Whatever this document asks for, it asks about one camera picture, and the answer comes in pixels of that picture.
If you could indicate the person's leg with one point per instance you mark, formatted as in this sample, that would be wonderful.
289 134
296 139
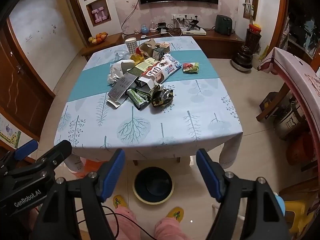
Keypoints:
171 231
123 225

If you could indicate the clear plastic container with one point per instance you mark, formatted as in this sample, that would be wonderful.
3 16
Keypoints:
121 54

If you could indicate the white wall shelf unit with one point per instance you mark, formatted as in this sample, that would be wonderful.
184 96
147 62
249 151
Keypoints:
113 7

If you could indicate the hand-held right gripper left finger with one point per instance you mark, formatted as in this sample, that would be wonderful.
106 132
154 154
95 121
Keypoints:
112 176

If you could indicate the orange plastic bag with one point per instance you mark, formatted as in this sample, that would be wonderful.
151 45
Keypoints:
90 167

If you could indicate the green red snack packet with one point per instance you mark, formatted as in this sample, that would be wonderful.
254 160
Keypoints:
191 68

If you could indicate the white plastic bag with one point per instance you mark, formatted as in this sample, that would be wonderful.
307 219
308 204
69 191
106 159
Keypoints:
116 72

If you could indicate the camouflage wrapper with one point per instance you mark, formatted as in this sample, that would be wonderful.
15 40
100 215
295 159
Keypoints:
161 97

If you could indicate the silver cardboard box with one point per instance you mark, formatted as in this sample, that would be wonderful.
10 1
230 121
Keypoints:
120 90

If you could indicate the dark printed cardboard box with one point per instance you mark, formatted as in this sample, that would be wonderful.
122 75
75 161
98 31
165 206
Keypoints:
268 102

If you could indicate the white blue wipes packet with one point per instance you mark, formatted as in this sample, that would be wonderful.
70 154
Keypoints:
173 61

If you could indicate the blue plastic stool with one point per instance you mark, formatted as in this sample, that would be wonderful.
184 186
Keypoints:
280 203

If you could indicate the yellow plastic stool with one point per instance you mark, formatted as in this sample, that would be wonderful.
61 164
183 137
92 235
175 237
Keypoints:
297 215

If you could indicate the yellow snack packet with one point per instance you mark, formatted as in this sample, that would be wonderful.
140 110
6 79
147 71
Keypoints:
137 58

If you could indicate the dark green countertop appliance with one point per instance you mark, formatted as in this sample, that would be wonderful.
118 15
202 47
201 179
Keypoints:
224 24

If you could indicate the pink dumbbell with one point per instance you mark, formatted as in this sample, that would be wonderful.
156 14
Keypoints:
96 15
102 13

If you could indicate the round black trash bin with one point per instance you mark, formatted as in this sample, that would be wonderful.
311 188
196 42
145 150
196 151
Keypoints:
153 185

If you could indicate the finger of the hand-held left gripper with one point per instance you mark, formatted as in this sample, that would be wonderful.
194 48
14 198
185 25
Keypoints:
26 148
60 150

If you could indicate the wooden framed wall niche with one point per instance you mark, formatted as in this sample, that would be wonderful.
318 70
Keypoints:
251 1

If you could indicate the pink printed tablecloth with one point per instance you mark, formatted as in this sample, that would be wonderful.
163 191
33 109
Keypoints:
295 72

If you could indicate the small white bucket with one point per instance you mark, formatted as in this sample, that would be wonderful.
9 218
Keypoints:
256 61

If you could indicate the small grey box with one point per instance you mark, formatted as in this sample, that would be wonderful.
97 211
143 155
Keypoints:
158 54

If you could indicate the small black screen device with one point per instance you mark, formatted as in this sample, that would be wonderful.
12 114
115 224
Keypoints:
161 25

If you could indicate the white set-top box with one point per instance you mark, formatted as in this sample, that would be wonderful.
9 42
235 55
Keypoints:
194 32

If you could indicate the dark brown floor vase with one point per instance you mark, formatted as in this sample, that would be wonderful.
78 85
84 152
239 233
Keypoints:
243 57

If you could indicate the white wall power outlet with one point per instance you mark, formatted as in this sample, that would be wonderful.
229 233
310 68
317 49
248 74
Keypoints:
181 16

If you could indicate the person's left leg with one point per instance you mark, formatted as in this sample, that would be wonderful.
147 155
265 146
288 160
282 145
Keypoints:
123 225

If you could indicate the clear small bottle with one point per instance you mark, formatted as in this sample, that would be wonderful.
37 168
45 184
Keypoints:
152 27

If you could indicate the brown wooden door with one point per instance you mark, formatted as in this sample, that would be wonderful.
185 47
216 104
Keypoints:
22 87

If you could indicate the blue round ornament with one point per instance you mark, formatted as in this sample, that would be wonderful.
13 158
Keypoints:
144 29

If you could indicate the metal cooking pot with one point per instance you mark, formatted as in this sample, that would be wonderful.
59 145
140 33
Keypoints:
287 122

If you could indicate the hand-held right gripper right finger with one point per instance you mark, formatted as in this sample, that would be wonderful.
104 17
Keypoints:
208 176

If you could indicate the person's right leg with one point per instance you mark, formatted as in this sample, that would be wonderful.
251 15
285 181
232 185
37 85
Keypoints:
171 231

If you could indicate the cartoon wall poster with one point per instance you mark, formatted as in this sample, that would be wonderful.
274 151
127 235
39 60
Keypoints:
8 132

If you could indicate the red plastic bucket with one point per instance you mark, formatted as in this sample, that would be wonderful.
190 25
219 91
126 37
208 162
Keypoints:
300 150

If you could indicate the wooden television cabinet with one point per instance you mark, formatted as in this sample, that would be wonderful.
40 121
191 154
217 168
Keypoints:
220 45

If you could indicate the blue tree print tablecloth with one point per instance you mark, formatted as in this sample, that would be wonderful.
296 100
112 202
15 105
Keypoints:
155 127

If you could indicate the yellow green slipper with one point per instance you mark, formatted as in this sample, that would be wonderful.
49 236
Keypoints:
119 201
175 214

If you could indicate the patterned paper cup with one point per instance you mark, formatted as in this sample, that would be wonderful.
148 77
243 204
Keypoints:
130 45

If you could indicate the white red chocolate box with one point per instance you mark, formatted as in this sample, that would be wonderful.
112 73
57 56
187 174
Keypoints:
158 73

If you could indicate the black phone stand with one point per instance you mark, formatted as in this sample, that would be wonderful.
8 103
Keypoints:
193 25

